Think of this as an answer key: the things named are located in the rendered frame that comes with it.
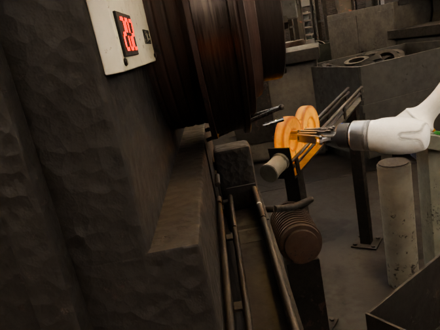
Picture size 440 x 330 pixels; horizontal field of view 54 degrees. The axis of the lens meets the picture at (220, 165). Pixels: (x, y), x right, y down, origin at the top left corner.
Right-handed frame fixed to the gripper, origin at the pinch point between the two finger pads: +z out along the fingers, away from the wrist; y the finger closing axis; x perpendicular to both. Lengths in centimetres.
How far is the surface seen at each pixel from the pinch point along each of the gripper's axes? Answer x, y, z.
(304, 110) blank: 5.3, 12.0, -0.8
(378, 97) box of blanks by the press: -24, 168, 15
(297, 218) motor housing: -20.0, -18.9, -9.0
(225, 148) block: 6.2, -34.4, 2.0
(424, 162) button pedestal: -23, 44, -33
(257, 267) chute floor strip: -7, -64, -22
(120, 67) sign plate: 35, -94, -29
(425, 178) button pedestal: -30, 44, -34
